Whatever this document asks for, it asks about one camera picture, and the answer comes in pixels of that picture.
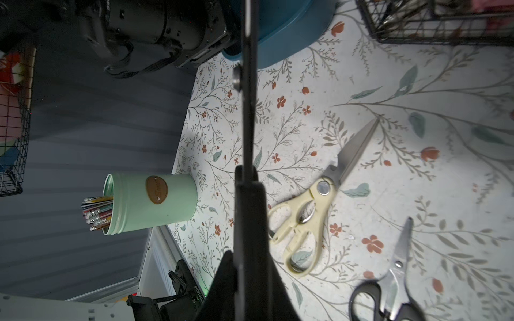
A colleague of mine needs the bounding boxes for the small black handled scissors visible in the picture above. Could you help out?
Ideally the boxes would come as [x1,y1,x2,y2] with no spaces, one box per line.
[349,217,425,321]

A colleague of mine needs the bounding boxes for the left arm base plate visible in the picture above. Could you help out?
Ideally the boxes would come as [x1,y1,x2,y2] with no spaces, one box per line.
[127,259,206,321]

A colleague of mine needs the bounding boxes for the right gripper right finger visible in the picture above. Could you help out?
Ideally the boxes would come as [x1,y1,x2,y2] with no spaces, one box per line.
[264,260,300,320]

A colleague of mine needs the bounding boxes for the black wire desk organizer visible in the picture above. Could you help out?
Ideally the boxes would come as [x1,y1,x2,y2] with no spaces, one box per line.
[356,0,513,47]

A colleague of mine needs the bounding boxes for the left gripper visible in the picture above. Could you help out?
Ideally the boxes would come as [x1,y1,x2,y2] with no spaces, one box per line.
[76,0,241,78]

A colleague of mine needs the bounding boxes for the cream handled scissors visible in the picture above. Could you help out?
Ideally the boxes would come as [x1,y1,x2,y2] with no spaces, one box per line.
[268,119,380,278]

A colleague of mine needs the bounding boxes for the mint green pencil cup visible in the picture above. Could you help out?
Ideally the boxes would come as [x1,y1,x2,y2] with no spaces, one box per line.
[81,173,198,235]

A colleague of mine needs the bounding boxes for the all black scissors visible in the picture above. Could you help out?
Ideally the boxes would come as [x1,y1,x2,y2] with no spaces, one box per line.
[234,1,272,320]

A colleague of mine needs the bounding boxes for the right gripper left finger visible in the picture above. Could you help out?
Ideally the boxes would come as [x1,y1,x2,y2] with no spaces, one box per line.
[195,251,236,321]

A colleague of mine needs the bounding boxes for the teal plastic storage box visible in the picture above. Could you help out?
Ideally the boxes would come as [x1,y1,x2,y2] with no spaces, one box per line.
[220,0,338,70]

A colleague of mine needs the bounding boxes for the black wire side basket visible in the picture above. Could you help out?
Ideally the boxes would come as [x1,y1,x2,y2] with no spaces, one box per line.
[1,44,36,197]

